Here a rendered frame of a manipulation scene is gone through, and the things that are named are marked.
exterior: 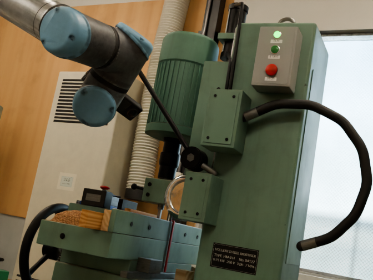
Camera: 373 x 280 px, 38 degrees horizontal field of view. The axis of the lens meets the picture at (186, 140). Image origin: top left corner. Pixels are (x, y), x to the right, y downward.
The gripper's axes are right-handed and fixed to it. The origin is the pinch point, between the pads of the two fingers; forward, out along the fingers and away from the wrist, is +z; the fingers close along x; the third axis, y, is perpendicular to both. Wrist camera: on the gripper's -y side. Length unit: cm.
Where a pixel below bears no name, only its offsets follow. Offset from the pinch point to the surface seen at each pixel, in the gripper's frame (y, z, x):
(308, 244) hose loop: -54, -35, -16
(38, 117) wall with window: -6, 222, 106
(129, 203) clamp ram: -30.1, 0.5, 21.5
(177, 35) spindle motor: -2.7, 14.5, -19.5
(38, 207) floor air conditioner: -42, 149, 118
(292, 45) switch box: -19.9, -11.3, -42.0
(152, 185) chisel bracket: -29.6, -1.2, 12.1
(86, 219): -16.4, -34.4, 18.9
